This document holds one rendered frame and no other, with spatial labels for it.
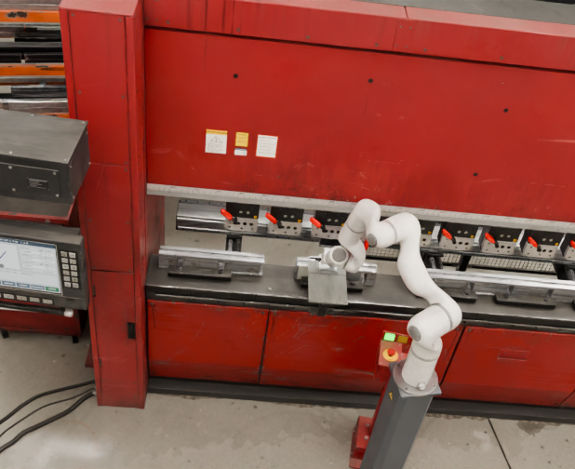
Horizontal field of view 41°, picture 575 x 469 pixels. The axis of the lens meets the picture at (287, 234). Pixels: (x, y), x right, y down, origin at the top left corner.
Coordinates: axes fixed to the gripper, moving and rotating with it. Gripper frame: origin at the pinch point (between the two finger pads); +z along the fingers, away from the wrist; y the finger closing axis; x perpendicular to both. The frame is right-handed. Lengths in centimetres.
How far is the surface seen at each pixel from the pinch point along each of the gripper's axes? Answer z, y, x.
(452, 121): -64, -38, -54
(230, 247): 28, 47, -6
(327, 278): -2.4, 0.8, 8.3
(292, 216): -19.0, 20.5, -17.0
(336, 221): -18.2, 0.4, -16.4
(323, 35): -90, 20, -74
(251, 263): 7.9, 36.3, 3.5
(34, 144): -102, 114, -20
